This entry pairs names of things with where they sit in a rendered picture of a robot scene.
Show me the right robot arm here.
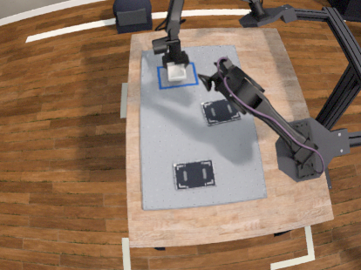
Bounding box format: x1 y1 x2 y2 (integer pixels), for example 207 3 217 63
152 0 271 55

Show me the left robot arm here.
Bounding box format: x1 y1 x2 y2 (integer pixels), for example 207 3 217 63
217 66 318 179

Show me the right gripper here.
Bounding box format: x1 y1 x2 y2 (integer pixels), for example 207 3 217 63
161 48 189 71

